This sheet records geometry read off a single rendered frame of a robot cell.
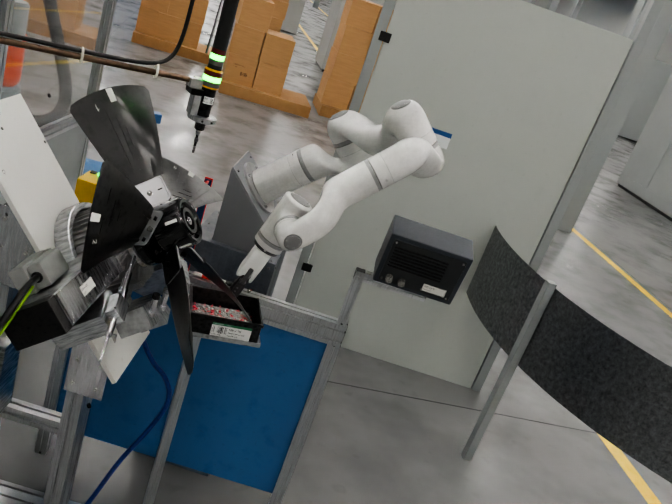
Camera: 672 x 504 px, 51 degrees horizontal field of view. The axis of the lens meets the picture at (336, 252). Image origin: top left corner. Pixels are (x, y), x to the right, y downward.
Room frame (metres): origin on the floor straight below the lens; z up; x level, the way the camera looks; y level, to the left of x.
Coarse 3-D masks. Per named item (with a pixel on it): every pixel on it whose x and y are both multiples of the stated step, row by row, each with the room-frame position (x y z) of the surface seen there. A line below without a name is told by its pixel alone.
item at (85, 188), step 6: (84, 174) 1.98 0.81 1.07; (90, 174) 2.00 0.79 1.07; (96, 174) 2.01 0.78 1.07; (78, 180) 1.93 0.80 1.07; (84, 180) 1.94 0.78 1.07; (90, 180) 1.95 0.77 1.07; (96, 180) 1.97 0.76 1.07; (78, 186) 1.93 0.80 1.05; (84, 186) 1.93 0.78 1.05; (90, 186) 1.94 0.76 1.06; (78, 192) 1.93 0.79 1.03; (84, 192) 1.93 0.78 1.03; (90, 192) 1.94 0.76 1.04; (78, 198) 1.93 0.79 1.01; (84, 198) 1.93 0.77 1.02; (90, 198) 1.94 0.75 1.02
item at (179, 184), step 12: (168, 168) 1.83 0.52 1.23; (180, 168) 1.87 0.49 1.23; (168, 180) 1.77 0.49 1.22; (180, 180) 1.80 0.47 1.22; (192, 180) 1.84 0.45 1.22; (180, 192) 1.73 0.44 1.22; (192, 192) 1.76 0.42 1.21; (204, 192) 1.82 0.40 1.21; (216, 192) 1.90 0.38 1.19; (192, 204) 1.69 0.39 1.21; (204, 204) 1.74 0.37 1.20
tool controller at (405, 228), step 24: (384, 240) 2.07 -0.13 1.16; (408, 240) 1.97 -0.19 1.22; (432, 240) 2.00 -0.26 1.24; (456, 240) 2.05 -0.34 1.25; (384, 264) 1.99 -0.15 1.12; (408, 264) 1.99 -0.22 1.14; (432, 264) 1.99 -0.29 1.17; (456, 264) 1.98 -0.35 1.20; (408, 288) 2.01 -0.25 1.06; (432, 288) 2.01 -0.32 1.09; (456, 288) 2.01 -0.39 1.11
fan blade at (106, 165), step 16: (112, 176) 1.30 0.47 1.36; (96, 192) 1.25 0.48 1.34; (112, 192) 1.29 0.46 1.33; (128, 192) 1.35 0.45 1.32; (96, 208) 1.24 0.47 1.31; (112, 208) 1.29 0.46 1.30; (128, 208) 1.35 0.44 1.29; (144, 208) 1.41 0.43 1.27; (96, 224) 1.24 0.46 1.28; (112, 224) 1.29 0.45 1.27; (128, 224) 1.36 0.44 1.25; (144, 224) 1.42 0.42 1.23; (112, 240) 1.31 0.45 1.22; (128, 240) 1.38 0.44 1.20; (96, 256) 1.26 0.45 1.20
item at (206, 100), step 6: (204, 90) 1.63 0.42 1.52; (210, 90) 1.63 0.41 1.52; (216, 90) 1.65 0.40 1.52; (204, 96) 1.63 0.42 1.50; (210, 96) 1.63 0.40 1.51; (204, 102) 1.63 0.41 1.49; (210, 102) 1.63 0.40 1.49; (204, 108) 1.63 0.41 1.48; (210, 108) 1.64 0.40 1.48; (198, 114) 1.63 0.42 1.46; (204, 114) 1.63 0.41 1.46; (198, 126) 1.63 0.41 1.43; (204, 126) 1.64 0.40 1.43
